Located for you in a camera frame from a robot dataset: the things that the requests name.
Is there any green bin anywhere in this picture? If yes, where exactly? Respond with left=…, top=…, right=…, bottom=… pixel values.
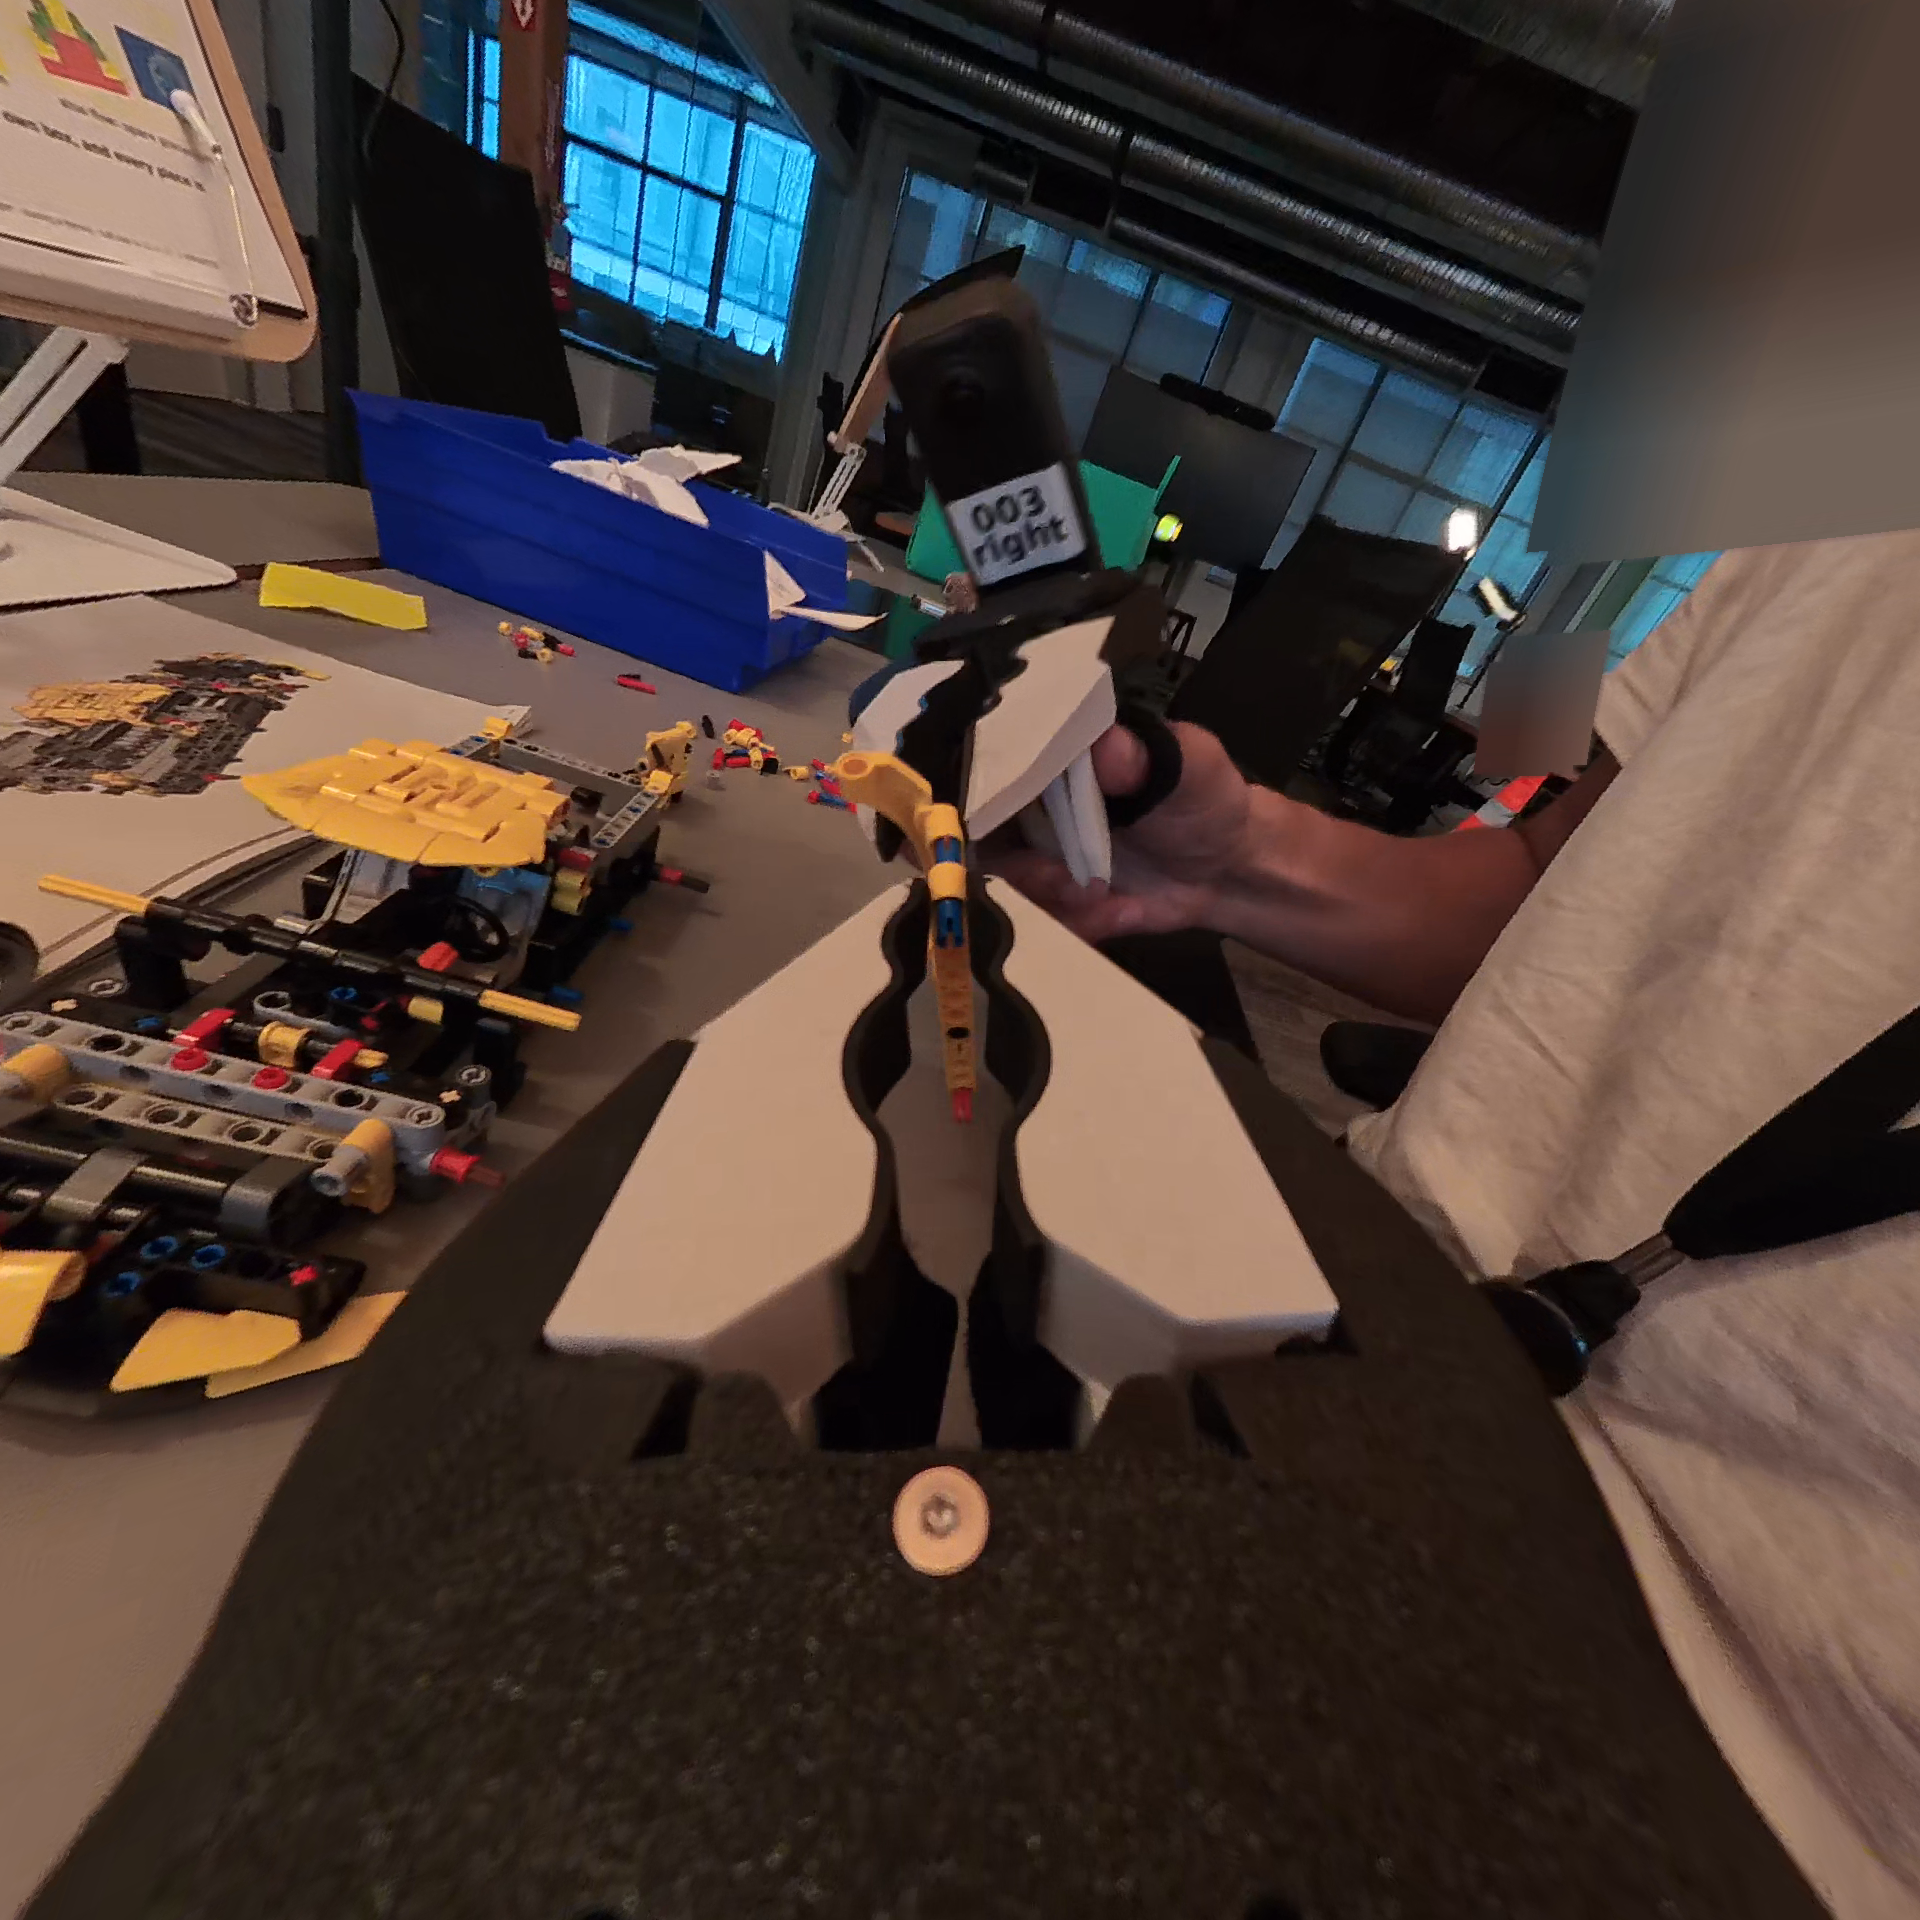
left=884, top=455, right=1187, bottom=663

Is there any blue storage bin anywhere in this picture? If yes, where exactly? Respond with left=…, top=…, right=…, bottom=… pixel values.
left=348, top=391, right=853, bottom=695

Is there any crumpled white paper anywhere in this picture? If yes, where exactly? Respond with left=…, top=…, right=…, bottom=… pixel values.
left=546, top=442, right=888, bottom=633

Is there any yellow paper scrap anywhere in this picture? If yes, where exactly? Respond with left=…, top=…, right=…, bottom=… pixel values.
left=259, top=563, right=431, bottom=633

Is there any partly built yellow toy car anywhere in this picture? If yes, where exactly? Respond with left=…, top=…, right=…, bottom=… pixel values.
left=0, top=719, right=713, bottom=1409

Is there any long yellow holed beam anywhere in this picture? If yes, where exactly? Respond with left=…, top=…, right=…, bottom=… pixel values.
left=929, top=809, right=988, bottom=1093

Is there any instruction booklet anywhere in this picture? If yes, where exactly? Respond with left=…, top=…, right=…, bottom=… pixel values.
left=0, top=593, right=536, bottom=977

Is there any wooden stick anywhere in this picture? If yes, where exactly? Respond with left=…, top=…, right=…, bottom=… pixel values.
left=826, top=246, right=1028, bottom=521

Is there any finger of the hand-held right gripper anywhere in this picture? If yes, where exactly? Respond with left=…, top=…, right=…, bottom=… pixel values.
left=849, top=661, right=965, bottom=785
left=960, top=614, right=1120, bottom=842

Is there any person's right hand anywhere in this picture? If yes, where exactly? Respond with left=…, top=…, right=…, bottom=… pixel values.
left=997, top=719, right=1281, bottom=943

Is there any printed instruction sheet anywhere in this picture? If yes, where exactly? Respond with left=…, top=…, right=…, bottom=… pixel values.
left=0, top=0, right=301, bottom=327

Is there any grey desk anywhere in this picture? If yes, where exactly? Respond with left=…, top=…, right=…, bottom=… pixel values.
left=0, top=470, right=962, bottom=1876

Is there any yellow curved liftarm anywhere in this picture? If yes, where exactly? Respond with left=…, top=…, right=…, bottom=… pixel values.
left=832, top=750, right=965, bottom=866

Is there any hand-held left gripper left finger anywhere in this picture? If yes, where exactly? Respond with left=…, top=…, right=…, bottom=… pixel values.
left=544, top=883, right=922, bottom=1449

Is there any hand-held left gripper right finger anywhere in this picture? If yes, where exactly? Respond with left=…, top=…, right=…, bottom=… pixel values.
left=967, top=874, right=1341, bottom=1449

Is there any large black monitor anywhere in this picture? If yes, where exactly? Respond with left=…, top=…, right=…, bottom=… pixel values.
left=1089, top=367, right=1320, bottom=577

